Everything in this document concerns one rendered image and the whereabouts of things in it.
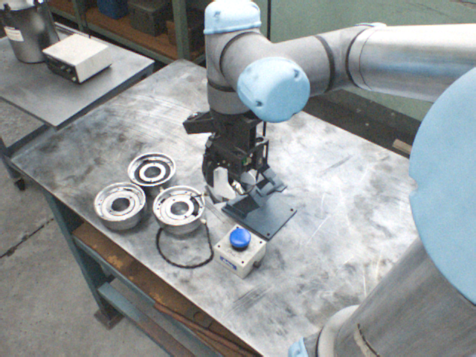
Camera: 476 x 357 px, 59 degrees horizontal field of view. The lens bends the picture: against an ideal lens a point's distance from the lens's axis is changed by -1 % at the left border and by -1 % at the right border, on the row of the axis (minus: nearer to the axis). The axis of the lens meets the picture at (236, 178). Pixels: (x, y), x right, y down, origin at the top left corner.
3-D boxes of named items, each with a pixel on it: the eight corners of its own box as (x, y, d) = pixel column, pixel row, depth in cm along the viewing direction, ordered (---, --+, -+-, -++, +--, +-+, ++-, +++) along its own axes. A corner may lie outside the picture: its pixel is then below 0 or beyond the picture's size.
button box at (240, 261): (214, 260, 83) (213, 245, 80) (236, 237, 87) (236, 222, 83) (247, 283, 80) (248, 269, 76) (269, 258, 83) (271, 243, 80)
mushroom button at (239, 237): (224, 251, 82) (224, 236, 78) (238, 238, 84) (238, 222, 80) (242, 262, 80) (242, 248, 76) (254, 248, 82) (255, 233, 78)
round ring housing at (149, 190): (124, 174, 99) (121, 161, 96) (166, 159, 103) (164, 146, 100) (140, 204, 93) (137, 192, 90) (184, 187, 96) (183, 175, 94)
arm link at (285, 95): (343, 56, 49) (296, 20, 56) (253, 77, 46) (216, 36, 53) (333, 113, 54) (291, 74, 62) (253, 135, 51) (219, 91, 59)
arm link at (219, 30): (216, 22, 52) (194, -2, 58) (219, 99, 59) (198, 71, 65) (274, 13, 54) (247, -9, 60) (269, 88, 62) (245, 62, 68)
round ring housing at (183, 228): (146, 225, 89) (143, 213, 86) (173, 192, 96) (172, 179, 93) (189, 245, 86) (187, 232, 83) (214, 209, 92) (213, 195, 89)
